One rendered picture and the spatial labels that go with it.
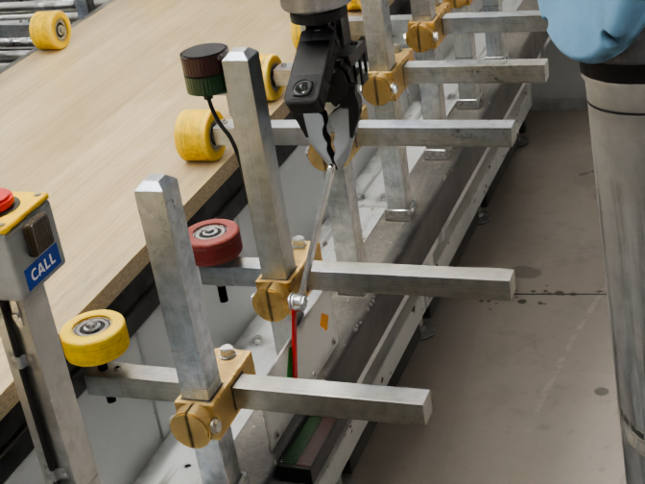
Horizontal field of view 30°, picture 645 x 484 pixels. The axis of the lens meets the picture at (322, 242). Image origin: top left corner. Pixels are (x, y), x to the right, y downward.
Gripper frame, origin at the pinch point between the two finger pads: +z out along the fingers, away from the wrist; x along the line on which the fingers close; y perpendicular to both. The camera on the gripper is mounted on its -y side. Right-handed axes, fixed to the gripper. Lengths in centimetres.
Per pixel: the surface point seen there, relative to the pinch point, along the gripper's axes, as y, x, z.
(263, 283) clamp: -8.0, 9.1, 13.8
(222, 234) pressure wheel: -2.4, 16.9, 9.9
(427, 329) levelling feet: 115, 30, 99
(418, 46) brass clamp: 65, 8, 7
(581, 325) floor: 124, -7, 101
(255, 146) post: -7.2, 7.0, -5.4
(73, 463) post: -58, 6, 4
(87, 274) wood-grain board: -13.5, 31.8, 10.5
